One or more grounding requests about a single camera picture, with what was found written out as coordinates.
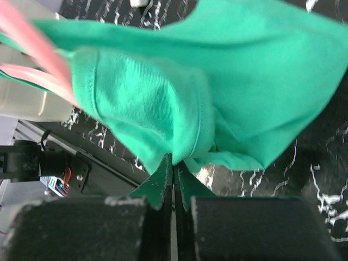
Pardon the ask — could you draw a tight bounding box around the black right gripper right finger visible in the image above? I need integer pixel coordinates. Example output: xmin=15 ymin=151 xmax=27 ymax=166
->
xmin=173 ymin=163 xmax=341 ymax=260

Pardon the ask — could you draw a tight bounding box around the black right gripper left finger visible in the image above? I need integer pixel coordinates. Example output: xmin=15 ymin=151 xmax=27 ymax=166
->
xmin=1 ymin=154 xmax=173 ymax=260

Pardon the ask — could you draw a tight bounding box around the green tank top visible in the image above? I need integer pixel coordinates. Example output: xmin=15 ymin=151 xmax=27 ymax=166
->
xmin=0 ymin=0 xmax=348 ymax=175

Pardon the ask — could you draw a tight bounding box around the pink plastic hanger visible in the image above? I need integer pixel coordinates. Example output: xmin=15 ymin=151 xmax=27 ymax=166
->
xmin=1 ymin=1 xmax=78 ymax=107

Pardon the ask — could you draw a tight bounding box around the white drawer storage box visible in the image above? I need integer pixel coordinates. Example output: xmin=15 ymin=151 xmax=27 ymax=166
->
xmin=0 ymin=12 xmax=76 ymax=123

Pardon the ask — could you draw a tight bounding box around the white clothes rack foot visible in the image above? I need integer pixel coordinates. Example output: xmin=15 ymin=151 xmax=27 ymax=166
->
xmin=129 ymin=0 xmax=149 ymax=8

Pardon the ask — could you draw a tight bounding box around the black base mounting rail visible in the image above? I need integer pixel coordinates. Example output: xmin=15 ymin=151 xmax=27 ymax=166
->
xmin=0 ymin=122 xmax=150 ymax=196

